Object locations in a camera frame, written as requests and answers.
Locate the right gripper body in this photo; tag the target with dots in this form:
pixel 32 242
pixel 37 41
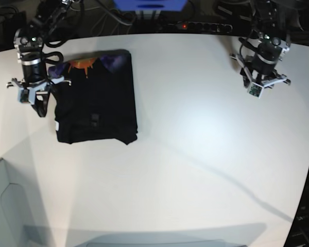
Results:
pixel 37 80

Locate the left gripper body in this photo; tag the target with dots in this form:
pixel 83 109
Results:
pixel 260 72

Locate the black T-shirt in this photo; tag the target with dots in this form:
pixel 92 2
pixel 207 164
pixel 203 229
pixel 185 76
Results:
pixel 99 102

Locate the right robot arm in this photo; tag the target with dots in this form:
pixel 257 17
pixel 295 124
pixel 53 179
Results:
pixel 30 40

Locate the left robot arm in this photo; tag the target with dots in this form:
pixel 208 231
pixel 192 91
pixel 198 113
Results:
pixel 266 45

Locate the black equipment box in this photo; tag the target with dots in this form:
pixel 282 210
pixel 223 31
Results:
pixel 11 25

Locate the black power strip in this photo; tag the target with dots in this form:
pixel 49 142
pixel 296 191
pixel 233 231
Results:
pixel 201 27

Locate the blue plastic box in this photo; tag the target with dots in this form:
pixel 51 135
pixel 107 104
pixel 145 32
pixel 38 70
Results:
pixel 138 5

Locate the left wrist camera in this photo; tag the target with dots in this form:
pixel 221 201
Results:
pixel 255 89

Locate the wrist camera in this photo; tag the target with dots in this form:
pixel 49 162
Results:
pixel 26 96
pixel 255 89

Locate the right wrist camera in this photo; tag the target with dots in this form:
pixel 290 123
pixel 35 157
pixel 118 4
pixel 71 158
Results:
pixel 26 96

